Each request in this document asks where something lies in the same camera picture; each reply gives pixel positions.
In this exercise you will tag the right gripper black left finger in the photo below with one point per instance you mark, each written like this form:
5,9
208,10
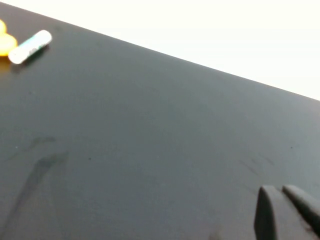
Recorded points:
271,217

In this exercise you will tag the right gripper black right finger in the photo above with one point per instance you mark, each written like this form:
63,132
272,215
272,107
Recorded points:
305,207

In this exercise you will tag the white green glue stick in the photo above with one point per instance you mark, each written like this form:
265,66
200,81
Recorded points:
30,46

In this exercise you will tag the yellow rubber duck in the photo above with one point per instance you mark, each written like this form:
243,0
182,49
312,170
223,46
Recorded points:
6,45

